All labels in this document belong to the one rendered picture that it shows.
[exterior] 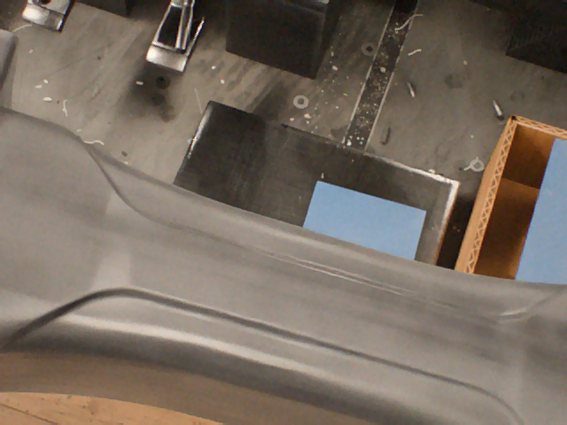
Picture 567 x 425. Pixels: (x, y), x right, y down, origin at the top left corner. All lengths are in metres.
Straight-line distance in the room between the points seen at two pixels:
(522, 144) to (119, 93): 0.26
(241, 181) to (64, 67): 0.15
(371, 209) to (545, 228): 0.11
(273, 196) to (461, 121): 0.15
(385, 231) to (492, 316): 0.39
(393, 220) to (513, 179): 0.09
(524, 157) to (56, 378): 0.47
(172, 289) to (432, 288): 0.07
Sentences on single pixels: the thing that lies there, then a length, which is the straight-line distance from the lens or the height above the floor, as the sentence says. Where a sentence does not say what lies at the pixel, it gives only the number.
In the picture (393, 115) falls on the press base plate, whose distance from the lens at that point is 0.75.
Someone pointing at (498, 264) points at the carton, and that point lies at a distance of 0.71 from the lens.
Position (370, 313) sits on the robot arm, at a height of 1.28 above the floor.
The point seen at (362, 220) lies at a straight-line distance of 0.69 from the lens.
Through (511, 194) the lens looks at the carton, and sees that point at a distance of 0.74.
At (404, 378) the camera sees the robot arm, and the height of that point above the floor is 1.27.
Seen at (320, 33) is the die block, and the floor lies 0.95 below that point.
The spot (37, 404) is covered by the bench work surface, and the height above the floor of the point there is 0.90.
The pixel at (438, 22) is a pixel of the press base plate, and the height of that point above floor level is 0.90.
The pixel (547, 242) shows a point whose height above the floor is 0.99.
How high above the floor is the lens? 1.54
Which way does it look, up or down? 64 degrees down
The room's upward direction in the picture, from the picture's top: 8 degrees clockwise
